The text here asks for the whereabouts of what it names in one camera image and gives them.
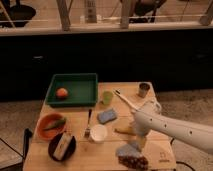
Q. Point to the black clamp left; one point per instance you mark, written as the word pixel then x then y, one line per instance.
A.
pixel 18 166

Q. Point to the orange fruit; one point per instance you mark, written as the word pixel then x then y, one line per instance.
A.
pixel 62 93

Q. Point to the light green cup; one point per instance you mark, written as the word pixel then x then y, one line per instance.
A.
pixel 107 97

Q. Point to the green vegetable in bowl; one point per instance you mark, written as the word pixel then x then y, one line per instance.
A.
pixel 56 124

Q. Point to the blue sponge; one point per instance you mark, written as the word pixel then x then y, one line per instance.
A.
pixel 106 116

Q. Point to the metal cup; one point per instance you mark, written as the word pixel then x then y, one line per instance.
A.
pixel 143 89

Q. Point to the orange bowl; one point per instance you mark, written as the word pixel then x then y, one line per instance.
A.
pixel 47 120

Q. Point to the white sandwich block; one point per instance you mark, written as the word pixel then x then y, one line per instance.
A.
pixel 62 146

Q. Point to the green plastic tray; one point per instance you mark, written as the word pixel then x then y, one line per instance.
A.
pixel 82 90

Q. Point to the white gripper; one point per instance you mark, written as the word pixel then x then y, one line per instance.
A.
pixel 140 129

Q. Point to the white cup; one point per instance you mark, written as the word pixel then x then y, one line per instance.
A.
pixel 98 133

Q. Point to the silver fork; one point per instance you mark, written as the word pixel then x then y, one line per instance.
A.
pixel 87 131

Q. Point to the brown grape bunch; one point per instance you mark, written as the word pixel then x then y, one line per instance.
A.
pixel 139 163

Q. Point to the yellow banana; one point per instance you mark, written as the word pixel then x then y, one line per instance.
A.
pixel 126 130

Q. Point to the white dish brush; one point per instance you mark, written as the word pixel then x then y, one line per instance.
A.
pixel 126 100

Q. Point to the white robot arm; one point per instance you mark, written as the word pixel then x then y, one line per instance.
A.
pixel 148 117

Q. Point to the black round stool base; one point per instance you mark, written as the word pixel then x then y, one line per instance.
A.
pixel 19 15

